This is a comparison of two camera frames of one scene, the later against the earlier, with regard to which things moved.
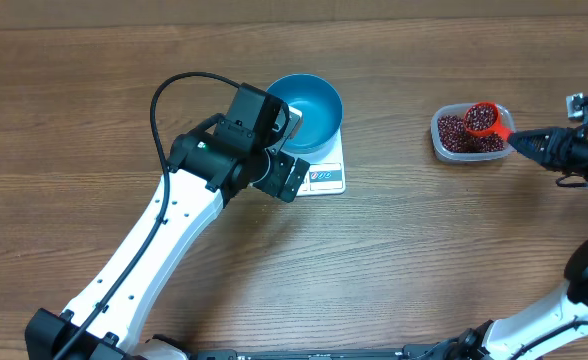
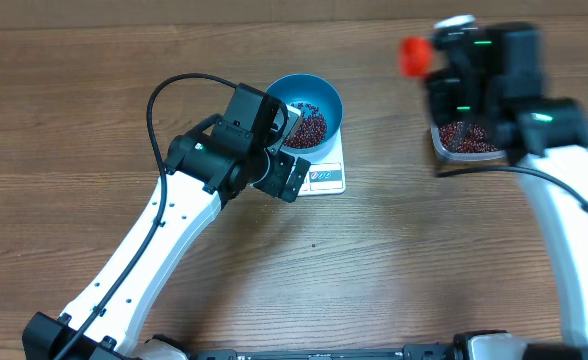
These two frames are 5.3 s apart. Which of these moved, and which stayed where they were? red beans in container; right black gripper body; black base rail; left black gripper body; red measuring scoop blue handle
Moved: red measuring scoop blue handle; right black gripper body
Stayed: black base rail; left black gripper body; red beans in container
